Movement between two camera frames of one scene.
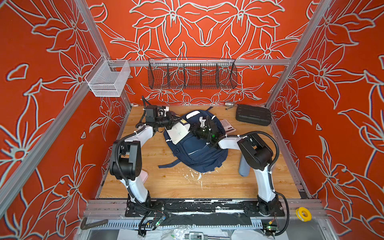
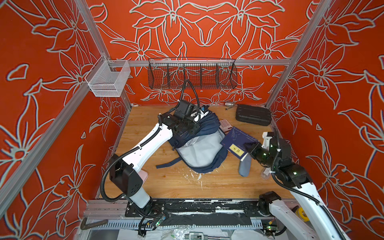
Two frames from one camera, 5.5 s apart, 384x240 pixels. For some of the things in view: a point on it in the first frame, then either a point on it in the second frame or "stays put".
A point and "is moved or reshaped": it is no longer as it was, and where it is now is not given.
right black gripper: [194, 128] → [254, 150]
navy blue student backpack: [195, 154] is moved or reshaped
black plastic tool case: [253, 115] stays put
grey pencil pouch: [244, 169] stays put
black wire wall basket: [192, 74] stays put
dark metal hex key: [83, 225] stays put
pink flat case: [144, 175] stays put
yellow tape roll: [304, 214] stays put
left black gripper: [169, 117] → [196, 127]
